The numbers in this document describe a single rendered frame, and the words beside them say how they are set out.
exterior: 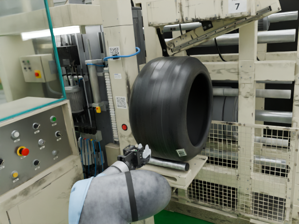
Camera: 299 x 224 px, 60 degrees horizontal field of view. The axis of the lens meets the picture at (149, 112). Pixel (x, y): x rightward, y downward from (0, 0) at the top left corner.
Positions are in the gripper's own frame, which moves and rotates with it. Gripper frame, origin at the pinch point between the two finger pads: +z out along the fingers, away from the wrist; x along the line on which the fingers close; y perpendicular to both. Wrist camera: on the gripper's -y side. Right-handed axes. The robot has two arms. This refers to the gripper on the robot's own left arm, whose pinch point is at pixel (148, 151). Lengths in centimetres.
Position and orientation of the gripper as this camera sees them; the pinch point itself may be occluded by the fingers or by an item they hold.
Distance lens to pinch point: 120.0
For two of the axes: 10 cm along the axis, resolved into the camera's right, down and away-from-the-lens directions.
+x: -8.6, -0.7, 5.0
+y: -0.9, -9.5, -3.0
